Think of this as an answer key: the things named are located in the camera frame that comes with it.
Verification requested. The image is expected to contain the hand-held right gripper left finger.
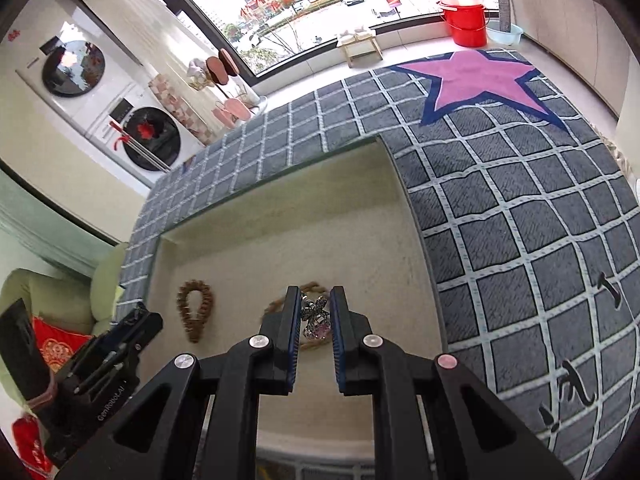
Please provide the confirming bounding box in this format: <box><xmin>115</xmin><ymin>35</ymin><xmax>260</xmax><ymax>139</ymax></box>
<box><xmin>55</xmin><ymin>286</ymin><xmax>302</xmax><ymax>480</ymax></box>

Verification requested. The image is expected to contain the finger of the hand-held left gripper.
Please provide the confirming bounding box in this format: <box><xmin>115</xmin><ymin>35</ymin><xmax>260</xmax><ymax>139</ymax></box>
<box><xmin>115</xmin><ymin>302</ymin><xmax>165</xmax><ymax>362</ymax></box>

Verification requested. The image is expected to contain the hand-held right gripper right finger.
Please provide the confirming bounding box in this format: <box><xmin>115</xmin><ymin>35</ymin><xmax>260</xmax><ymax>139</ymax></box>
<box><xmin>331</xmin><ymin>286</ymin><xmax>576</xmax><ymax>480</ymax></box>

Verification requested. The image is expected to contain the rhinestone bow hair clip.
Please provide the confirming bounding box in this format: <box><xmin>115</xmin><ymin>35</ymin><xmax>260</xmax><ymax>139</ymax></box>
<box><xmin>300</xmin><ymin>296</ymin><xmax>334</xmax><ymax>341</ymax></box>

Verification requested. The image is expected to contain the beige jewelry tray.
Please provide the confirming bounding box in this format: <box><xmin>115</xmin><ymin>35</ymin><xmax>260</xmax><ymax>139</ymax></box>
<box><xmin>142</xmin><ymin>135</ymin><xmax>451</xmax><ymax>463</ymax></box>

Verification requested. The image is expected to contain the brown hair comb clip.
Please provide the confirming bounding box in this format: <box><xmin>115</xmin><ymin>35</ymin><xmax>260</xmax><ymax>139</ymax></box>
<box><xmin>176</xmin><ymin>280</ymin><xmax>216</xmax><ymax>345</ymax></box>

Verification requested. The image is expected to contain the red embroidered cushion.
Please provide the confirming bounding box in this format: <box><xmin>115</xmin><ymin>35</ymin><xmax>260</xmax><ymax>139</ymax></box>
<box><xmin>32</xmin><ymin>316</ymin><xmax>95</xmax><ymax>377</ymax></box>

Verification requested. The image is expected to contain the black flat object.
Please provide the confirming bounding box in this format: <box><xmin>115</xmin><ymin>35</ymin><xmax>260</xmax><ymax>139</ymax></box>
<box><xmin>0</xmin><ymin>297</ymin><xmax>50</xmax><ymax>403</ymax></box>

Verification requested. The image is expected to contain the beige sofa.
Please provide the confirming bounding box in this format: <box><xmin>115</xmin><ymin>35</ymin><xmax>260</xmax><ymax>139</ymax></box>
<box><xmin>0</xmin><ymin>242</ymin><xmax>130</xmax><ymax>411</ymax></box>

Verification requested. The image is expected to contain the red and white mop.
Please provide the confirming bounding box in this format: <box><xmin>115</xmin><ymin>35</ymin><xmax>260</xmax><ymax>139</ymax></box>
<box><xmin>108</xmin><ymin>119</ymin><xmax>168</xmax><ymax>172</ymax></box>

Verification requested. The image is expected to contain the white washing machine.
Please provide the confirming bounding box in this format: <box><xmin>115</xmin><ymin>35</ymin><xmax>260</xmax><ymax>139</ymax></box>
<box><xmin>85</xmin><ymin>85</ymin><xmax>207</xmax><ymax>187</ymax></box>

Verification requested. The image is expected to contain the pink checkered cloth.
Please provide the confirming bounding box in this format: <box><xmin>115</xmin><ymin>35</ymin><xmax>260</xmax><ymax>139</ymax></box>
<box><xmin>149</xmin><ymin>73</ymin><xmax>222</xmax><ymax>147</ymax></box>

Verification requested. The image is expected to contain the gold slipper rack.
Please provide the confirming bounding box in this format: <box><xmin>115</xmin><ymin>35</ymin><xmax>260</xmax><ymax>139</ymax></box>
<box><xmin>187</xmin><ymin>47</ymin><xmax>268</xmax><ymax>126</ymax></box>

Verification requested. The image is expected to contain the white dryer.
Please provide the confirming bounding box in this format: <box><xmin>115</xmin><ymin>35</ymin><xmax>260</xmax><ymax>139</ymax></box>
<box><xmin>15</xmin><ymin>7</ymin><xmax>148</xmax><ymax>136</ymax></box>

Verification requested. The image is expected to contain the small wooden stool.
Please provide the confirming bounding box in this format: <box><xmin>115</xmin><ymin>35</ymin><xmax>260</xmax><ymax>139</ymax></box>
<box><xmin>337</xmin><ymin>34</ymin><xmax>385</xmax><ymax>69</ymax></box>

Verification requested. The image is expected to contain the large window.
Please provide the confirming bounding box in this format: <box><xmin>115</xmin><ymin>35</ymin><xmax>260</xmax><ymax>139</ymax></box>
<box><xmin>125</xmin><ymin>0</ymin><xmax>503</xmax><ymax>80</ymax></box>

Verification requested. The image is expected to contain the red bucket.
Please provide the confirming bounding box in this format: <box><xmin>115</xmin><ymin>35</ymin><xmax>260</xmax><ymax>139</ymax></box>
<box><xmin>440</xmin><ymin>2</ymin><xmax>489</xmax><ymax>48</ymax></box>

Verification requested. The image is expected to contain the light blue basin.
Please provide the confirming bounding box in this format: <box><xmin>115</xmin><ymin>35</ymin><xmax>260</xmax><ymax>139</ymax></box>
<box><xmin>486</xmin><ymin>20</ymin><xmax>524</xmax><ymax>46</ymax></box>

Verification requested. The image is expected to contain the white cabinet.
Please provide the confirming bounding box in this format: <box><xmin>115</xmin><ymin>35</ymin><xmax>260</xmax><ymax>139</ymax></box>
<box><xmin>500</xmin><ymin>0</ymin><xmax>640</xmax><ymax>122</ymax></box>

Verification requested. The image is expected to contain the brown bead necklace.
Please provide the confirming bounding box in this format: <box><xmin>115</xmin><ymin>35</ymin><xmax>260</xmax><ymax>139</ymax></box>
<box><xmin>261</xmin><ymin>281</ymin><xmax>337</xmax><ymax>357</ymax></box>

